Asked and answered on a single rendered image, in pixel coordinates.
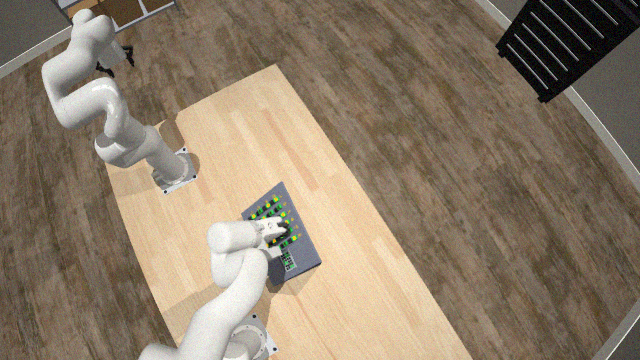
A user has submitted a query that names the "grey switch panel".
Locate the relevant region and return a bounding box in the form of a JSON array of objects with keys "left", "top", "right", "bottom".
[{"left": 241, "top": 181, "right": 322, "bottom": 287}]

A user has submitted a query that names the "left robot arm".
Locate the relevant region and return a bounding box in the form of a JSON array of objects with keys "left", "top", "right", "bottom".
[{"left": 42, "top": 9, "right": 189, "bottom": 185}]

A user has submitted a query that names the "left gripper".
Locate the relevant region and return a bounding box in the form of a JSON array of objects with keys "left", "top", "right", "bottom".
[{"left": 95, "top": 39, "right": 134, "bottom": 78}]

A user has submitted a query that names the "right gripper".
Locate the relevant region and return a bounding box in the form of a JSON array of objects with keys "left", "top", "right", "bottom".
[{"left": 255, "top": 217, "right": 289, "bottom": 244}]

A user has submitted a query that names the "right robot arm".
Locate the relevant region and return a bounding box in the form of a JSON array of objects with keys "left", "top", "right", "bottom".
[{"left": 138, "top": 220, "right": 283, "bottom": 360}]

